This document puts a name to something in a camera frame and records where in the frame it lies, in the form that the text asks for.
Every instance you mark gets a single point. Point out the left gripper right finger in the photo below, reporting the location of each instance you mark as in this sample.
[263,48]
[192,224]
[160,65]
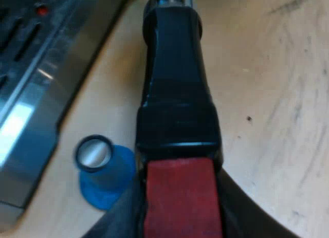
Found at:
[239,209]

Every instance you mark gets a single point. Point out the blue tamper with steel top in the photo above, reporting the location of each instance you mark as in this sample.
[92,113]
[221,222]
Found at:
[108,176]

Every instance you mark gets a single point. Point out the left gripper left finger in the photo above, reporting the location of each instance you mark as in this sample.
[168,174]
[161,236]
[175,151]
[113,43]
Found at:
[118,217]

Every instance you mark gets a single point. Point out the steel espresso machine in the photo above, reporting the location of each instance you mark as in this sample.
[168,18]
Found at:
[28,68]

